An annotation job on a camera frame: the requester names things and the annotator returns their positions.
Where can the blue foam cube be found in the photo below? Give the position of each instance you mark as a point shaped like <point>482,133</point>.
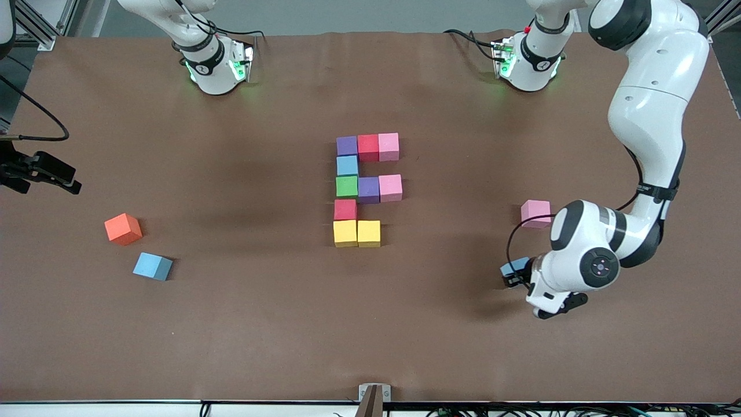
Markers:
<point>512,266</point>
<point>347,165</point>
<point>151,266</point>

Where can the yellow foam cube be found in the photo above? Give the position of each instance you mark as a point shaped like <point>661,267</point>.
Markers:
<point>369,233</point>
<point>345,233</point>

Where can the pink foam cube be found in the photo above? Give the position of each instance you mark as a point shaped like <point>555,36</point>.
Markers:
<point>389,147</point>
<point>535,214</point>
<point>391,188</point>

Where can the purple foam cube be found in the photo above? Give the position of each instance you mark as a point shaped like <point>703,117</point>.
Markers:
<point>347,146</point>
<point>369,190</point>

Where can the red foam cube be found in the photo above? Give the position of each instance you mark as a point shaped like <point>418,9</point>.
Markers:
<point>345,209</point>
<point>368,148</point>

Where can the green foam cube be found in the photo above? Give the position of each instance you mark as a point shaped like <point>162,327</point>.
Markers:
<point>347,186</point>

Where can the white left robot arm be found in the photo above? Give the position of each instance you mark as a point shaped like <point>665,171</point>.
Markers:
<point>660,87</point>

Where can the orange foam cube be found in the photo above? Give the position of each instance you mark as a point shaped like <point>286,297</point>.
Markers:
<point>123,229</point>

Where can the brown table mat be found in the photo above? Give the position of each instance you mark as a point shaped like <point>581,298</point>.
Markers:
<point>370,336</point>

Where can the brown pointed bar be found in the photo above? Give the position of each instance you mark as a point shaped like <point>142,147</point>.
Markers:
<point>370,405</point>

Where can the silver aluminium frame post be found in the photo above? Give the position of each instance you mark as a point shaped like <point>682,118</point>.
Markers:
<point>730,7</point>
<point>46,41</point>

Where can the grey metal bracket plate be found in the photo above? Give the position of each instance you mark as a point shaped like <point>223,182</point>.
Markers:
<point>386,394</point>

